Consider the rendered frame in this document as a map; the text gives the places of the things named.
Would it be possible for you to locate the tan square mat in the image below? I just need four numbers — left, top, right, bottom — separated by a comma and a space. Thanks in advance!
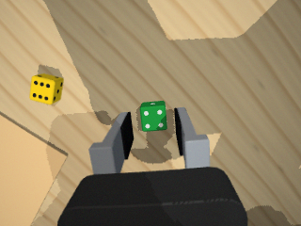
0, 112, 68, 226

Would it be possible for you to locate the yellow die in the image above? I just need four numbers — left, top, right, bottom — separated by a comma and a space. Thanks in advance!
29, 73, 64, 105

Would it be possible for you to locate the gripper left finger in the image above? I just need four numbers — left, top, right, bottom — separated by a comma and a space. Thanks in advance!
88, 112, 134, 174

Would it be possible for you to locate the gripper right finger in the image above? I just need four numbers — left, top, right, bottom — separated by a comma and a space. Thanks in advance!
174, 107, 210, 169

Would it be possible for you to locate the green die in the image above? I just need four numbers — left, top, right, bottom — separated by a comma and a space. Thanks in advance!
140, 101, 167, 132

